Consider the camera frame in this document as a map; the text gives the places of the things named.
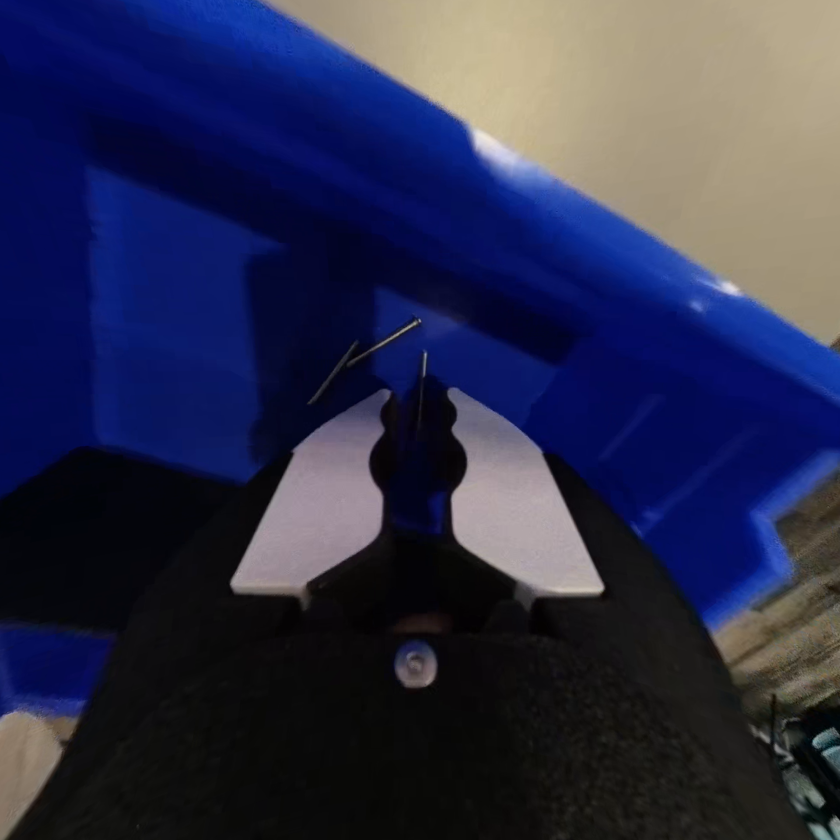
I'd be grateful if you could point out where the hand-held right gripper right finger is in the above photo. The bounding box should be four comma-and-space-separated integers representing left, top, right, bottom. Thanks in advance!
446, 386, 607, 608

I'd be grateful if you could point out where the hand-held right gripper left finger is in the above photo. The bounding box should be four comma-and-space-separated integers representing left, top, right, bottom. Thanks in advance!
230, 387, 398, 608

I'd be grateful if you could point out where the blue plastic parts bin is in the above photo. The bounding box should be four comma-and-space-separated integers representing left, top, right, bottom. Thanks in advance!
0, 0, 840, 719

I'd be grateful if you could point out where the black bin divider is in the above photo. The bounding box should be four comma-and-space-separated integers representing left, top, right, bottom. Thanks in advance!
0, 446, 263, 631

